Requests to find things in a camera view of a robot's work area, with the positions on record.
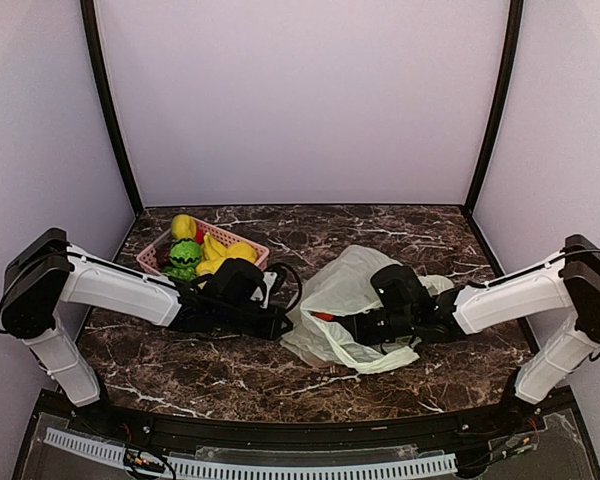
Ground light green plastic bag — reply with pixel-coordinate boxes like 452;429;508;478
279;244;456;376

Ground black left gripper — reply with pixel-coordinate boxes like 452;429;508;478
215;302;292;341

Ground black front rail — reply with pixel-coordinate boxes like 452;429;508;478
73;402;545;456

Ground dark purple toy fruit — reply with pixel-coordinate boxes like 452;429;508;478
155;245;171;270

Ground green toy watermelon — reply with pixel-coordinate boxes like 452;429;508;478
169;239;202;268

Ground left black frame post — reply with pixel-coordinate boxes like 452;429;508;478
80;0;144;217

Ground yellow toy bananas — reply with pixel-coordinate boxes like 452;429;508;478
196;233;227;276

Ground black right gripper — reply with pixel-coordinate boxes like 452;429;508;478
320;307;416;346

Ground white slotted cable duct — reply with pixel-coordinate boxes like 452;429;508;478
43;427;458;479

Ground yellow toy lemon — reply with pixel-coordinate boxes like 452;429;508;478
226;242;258;264

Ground green toy vegetable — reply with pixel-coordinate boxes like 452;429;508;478
162;266;197;282

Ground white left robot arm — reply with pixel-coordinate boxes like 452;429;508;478
0;228;294;436

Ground right black frame post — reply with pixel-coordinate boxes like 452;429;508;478
462;0;524;217

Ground pink plastic basket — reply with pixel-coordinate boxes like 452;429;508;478
136;218;270;275

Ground large yellow fruit from bag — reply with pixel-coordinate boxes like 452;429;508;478
171;214;197;241

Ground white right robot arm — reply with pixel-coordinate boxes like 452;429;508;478
334;234;600;434

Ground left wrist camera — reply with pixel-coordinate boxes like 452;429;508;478
260;262;303;313

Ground black frame post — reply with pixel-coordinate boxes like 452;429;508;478
462;0;524;217
80;0;144;217

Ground red fruit from bag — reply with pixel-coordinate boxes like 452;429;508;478
313;312;335;322

